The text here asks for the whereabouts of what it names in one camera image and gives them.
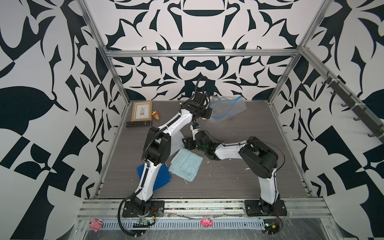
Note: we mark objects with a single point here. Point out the magenta toy on rail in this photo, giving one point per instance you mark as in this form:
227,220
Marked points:
206,222

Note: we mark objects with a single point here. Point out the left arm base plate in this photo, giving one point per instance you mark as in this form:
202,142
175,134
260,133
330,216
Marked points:
141,209

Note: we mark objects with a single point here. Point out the wooden picture frame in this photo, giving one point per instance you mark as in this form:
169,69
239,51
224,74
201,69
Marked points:
142,111

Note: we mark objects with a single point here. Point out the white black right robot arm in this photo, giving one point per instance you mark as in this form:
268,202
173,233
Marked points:
259,157

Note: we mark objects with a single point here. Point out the white slotted cable duct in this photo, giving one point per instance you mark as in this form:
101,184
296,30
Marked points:
186,224

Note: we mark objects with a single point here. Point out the dark blue folded towel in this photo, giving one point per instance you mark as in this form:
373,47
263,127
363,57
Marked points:
163,177

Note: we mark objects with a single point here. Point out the light teal folded towel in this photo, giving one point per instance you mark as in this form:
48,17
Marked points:
186,165

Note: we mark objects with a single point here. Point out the small green circuit board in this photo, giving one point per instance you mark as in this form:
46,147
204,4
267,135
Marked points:
143,222

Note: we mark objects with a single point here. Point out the ice cream cone toy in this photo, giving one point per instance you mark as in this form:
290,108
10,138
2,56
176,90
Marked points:
156,115

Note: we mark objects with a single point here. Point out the pink toy on rail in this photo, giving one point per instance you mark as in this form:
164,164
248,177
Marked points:
95,224

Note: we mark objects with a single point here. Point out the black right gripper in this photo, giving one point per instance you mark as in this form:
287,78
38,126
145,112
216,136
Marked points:
188,141

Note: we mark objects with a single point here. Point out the black tv remote control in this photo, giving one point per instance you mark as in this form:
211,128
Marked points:
136,124

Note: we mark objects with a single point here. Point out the clear plastic vacuum bag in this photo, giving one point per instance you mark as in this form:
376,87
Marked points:
224,108

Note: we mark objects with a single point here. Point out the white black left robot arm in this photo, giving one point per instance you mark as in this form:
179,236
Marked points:
157,147

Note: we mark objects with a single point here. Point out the black electronics box with led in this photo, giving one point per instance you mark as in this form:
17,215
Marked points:
272,228

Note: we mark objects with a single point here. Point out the black wall hook rack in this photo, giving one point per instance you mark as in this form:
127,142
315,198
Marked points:
357,106

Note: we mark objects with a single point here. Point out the grey towel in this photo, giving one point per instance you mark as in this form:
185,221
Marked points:
176,143

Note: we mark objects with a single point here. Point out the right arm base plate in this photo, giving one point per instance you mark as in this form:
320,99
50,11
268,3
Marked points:
257,208

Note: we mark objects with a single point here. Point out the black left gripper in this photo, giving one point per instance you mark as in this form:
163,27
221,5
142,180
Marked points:
207,110

